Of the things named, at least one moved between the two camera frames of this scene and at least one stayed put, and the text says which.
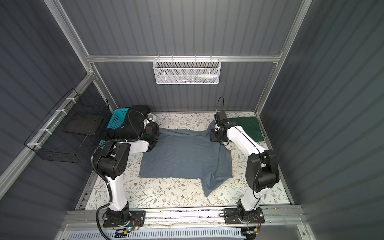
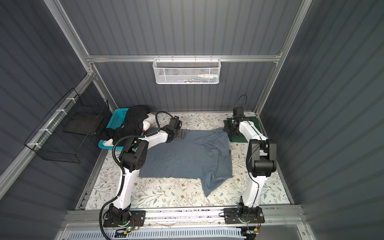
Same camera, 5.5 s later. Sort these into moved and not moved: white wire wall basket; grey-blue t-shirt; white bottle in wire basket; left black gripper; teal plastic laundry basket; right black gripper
Moved: right black gripper; left black gripper
Not moved: teal plastic laundry basket; white bottle in wire basket; grey-blue t-shirt; white wire wall basket
